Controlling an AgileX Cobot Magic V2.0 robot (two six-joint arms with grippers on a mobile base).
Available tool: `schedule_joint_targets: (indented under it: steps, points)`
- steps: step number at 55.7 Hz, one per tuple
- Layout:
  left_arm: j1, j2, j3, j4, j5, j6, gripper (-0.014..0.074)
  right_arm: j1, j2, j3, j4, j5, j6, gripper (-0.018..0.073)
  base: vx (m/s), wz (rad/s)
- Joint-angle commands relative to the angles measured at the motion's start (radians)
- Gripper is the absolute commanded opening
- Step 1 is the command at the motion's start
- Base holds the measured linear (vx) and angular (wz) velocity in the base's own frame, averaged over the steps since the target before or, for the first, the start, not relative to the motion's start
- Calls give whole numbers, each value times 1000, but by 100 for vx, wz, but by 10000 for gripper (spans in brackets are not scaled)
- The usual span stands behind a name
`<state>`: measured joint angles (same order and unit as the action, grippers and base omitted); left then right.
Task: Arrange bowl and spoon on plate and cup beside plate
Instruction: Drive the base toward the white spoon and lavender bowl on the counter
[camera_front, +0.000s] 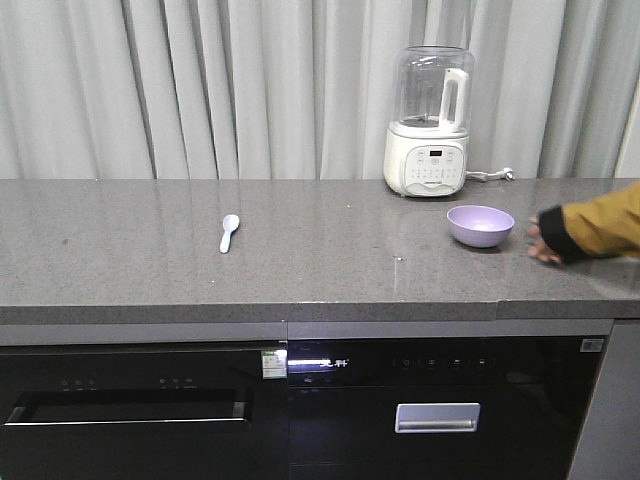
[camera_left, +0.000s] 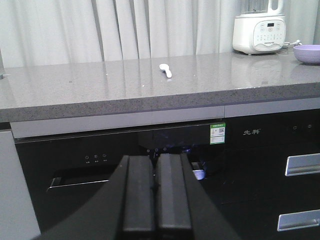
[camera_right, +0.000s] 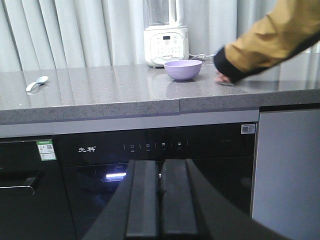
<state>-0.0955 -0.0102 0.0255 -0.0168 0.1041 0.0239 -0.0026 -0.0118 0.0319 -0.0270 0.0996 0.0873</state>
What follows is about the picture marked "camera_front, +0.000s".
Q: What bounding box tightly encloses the person's hand in black cuff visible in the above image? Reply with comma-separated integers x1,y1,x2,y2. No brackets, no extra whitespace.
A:
528,205,589,264

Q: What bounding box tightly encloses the purple plastic bowl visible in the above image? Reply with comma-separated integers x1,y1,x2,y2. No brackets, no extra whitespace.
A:
446,205,515,248

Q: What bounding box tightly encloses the light blue plastic spoon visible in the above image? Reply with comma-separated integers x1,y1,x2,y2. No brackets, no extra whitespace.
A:
219,214,240,254

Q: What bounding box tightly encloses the mustard yellow jacket sleeve forearm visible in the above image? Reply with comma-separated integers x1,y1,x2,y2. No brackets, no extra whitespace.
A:
561,182,639,259

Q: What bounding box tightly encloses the white blender with clear jar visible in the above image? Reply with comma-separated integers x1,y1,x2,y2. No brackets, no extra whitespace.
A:
383,46,475,197

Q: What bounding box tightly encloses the black built-in appliance right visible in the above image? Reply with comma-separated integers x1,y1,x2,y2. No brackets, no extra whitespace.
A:
288,336,605,479

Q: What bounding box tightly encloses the black built-in dishwasher left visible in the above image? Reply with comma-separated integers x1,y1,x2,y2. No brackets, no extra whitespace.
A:
1,342,289,479

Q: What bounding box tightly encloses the grey pleated curtain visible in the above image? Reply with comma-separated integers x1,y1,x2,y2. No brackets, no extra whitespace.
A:
1,1,639,179

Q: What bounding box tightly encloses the white power cable with plug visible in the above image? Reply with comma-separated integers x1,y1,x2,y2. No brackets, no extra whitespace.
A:
464,166,516,183

